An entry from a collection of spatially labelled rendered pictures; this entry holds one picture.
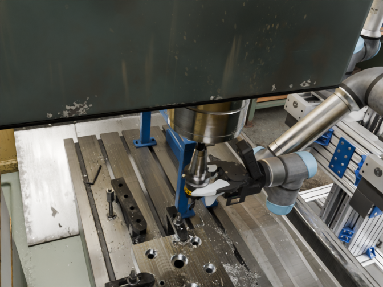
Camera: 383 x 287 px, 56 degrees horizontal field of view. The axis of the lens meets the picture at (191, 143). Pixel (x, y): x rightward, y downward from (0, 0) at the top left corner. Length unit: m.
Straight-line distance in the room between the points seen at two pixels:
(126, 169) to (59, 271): 0.46
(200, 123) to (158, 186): 0.79
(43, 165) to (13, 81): 1.29
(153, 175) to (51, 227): 0.49
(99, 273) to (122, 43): 0.83
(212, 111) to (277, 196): 0.45
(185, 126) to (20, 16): 0.35
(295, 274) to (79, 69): 1.20
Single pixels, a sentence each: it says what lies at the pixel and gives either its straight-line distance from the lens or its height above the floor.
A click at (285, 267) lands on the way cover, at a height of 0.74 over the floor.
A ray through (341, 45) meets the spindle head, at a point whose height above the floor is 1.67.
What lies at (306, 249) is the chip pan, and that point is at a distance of 1.64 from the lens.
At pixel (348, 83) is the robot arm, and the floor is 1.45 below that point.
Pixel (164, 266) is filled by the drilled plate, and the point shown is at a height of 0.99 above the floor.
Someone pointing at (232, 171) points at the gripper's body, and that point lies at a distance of 0.87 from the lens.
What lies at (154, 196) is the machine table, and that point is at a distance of 1.37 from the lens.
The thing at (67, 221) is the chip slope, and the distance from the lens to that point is 1.64.
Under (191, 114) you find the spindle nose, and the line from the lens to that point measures 0.64.
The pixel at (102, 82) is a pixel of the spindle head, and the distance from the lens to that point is 0.48.
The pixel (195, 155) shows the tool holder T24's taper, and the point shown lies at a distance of 0.78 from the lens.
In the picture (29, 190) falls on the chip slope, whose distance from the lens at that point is 1.71.
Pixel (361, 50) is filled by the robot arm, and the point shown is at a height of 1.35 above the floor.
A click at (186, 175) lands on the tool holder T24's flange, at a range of 0.81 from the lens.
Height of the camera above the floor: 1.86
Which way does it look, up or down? 36 degrees down
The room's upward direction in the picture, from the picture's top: 7 degrees clockwise
